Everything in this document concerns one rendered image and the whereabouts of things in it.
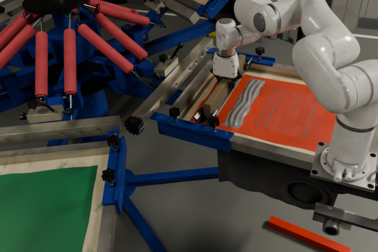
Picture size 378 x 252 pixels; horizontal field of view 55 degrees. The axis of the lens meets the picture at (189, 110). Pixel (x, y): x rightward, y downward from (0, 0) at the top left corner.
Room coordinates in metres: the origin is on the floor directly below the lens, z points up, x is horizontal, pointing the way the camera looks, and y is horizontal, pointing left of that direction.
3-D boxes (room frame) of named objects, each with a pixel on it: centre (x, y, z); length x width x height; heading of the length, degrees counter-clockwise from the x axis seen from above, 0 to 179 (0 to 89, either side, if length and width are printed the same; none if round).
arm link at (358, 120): (0.67, -0.40, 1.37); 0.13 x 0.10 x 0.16; 112
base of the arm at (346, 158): (0.66, -0.40, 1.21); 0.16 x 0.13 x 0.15; 153
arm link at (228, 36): (1.24, -0.17, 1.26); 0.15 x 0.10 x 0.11; 22
